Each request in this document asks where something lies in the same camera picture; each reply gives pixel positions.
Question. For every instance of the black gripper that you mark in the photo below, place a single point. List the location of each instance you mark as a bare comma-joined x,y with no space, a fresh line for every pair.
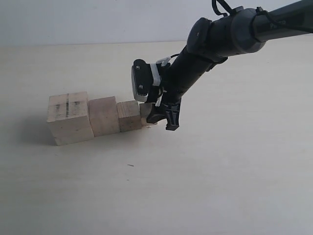
163,89

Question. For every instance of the smallest wooden cube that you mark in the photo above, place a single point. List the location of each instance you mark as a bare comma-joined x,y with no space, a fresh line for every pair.
145,109

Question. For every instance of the second largest wooden cube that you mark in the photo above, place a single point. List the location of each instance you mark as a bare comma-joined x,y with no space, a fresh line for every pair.
103,116

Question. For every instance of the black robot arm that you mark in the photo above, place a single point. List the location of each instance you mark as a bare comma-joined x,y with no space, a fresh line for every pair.
210,43

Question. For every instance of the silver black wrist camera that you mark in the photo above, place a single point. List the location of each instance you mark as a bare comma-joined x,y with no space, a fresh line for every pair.
146,81

